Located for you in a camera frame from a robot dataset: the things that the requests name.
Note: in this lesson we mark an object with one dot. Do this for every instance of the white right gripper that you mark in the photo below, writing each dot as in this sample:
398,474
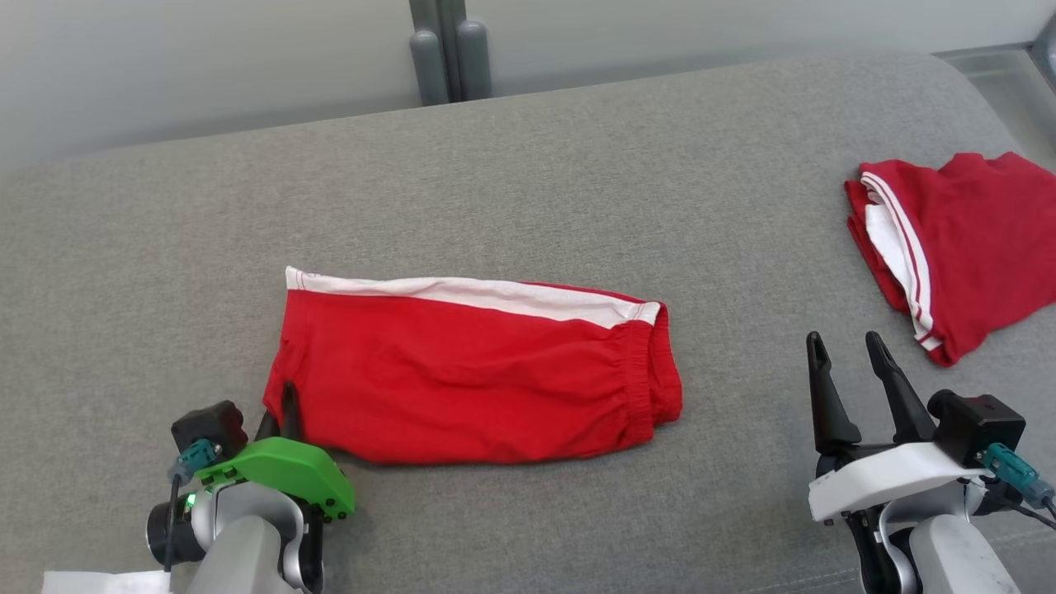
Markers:
883,474

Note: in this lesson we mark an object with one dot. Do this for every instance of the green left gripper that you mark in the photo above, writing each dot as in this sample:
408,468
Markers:
285,466

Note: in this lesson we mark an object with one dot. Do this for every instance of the red Bulls basketball jersey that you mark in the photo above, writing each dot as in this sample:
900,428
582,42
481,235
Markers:
982,239

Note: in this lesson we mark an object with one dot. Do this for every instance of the red shorts with white stripe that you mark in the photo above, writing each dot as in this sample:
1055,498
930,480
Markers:
478,379

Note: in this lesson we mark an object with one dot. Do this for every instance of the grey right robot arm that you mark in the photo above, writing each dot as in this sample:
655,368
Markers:
957,553

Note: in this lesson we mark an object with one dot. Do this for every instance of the grey fabric sofa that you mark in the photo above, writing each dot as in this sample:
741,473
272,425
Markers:
536,190

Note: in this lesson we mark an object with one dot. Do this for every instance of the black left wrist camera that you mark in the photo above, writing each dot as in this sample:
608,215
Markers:
206,425

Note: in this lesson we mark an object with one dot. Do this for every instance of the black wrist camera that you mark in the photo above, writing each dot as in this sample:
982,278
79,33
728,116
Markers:
206,425
978,421

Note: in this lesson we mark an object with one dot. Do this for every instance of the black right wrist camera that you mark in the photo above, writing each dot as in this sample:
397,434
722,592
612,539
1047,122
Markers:
978,421

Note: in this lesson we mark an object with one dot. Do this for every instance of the grey partition post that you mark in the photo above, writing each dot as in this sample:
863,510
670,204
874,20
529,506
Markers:
450,58

